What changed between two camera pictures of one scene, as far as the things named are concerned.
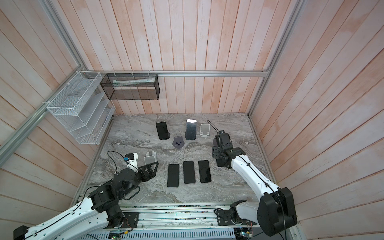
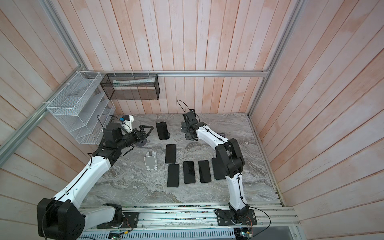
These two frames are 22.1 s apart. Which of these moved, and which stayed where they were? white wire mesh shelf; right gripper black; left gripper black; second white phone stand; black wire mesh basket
Moved: left gripper black; right gripper black
Stayed: second white phone stand; black wire mesh basket; white wire mesh shelf
